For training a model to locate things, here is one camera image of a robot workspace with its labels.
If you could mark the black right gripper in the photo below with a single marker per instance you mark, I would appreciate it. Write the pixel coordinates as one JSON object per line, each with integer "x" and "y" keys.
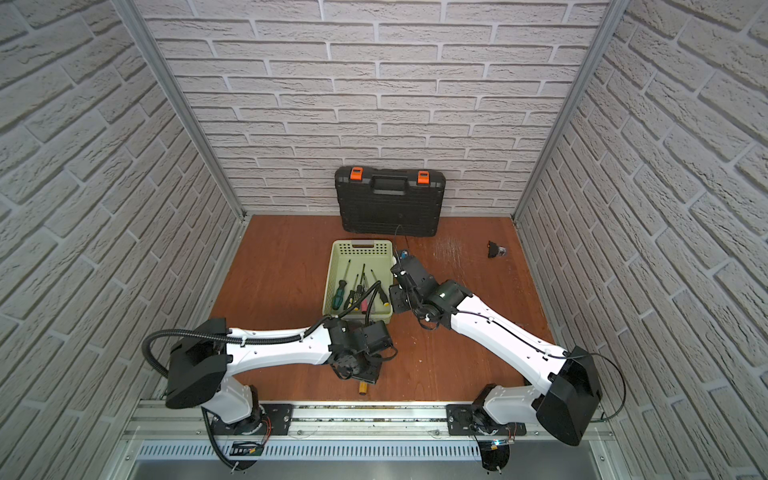
{"x": 396, "y": 293}

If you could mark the pink handled screwdriver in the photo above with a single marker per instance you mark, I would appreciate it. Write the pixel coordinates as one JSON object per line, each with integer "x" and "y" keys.
{"x": 364, "y": 286}

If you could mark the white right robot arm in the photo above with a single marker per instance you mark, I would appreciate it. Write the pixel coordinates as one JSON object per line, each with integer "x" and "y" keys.
{"x": 564, "y": 389}

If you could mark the green black screwdriver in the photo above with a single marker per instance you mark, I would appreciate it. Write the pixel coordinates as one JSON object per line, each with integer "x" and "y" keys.
{"x": 338, "y": 298}

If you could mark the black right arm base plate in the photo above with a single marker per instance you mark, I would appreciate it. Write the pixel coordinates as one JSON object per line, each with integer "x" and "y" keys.
{"x": 470, "y": 419}

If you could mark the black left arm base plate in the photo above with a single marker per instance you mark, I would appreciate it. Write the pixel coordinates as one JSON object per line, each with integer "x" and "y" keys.
{"x": 270, "y": 418}

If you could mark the aluminium corner frame post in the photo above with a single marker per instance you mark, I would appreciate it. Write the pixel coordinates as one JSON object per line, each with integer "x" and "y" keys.
{"x": 141, "y": 34}

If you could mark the right aluminium corner post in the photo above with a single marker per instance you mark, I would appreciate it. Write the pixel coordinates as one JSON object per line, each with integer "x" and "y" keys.
{"x": 594, "y": 55}

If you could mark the light green perforated bin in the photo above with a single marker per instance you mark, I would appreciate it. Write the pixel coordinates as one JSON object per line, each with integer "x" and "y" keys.
{"x": 375, "y": 254}

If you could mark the black yellow grip screwdriver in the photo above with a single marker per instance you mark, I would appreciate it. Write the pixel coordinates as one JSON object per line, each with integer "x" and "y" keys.
{"x": 380, "y": 292}

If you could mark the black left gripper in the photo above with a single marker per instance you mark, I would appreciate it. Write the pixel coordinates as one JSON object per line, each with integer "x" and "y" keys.
{"x": 372, "y": 339}

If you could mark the aluminium front rail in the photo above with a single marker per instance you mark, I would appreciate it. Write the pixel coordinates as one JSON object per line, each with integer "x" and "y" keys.
{"x": 356, "y": 431}

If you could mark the black yellow dotted screwdriver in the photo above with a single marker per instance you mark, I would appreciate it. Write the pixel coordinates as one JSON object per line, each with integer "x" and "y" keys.
{"x": 358, "y": 289}

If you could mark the small black round object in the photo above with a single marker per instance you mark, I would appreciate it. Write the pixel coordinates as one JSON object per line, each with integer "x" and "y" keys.
{"x": 494, "y": 250}

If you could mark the black plastic tool case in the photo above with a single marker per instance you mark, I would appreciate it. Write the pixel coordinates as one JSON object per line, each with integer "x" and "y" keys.
{"x": 390, "y": 201}

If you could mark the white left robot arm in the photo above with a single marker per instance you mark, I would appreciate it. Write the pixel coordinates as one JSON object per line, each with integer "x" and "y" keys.
{"x": 204, "y": 364}

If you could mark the black yellow small screwdriver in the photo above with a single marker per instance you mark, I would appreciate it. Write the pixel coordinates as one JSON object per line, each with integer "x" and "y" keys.
{"x": 351, "y": 295}

